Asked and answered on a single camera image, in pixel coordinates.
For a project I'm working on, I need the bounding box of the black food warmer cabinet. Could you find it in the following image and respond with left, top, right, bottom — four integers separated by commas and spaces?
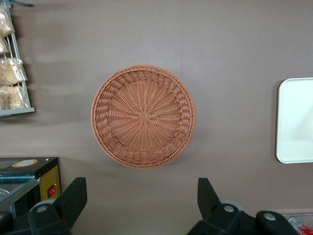
0, 157, 61, 221

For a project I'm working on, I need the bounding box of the clear acrylic bottle rack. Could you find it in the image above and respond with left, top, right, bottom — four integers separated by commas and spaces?
281, 212, 313, 235

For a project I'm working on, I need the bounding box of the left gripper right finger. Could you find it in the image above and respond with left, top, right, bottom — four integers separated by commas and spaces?
188, 178, 301, 235

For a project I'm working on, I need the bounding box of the red cola bottle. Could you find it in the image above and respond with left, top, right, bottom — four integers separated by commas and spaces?
297, 224, 313, 235

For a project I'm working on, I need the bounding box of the clear bag of pastry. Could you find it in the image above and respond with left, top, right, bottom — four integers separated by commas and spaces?
0, 36, 10, 55
0, 6, 15, 35
0, 57, 27, 86
0, 85, 29, 110

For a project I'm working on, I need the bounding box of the beige plastic tray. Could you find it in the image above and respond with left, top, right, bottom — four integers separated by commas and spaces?
275, 77, 313, 164

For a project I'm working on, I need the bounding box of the brown round wicker basket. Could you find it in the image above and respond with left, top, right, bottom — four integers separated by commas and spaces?
90, 64, 197, 169

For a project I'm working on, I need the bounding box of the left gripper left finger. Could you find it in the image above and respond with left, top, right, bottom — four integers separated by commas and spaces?
28, 177, 88, 235

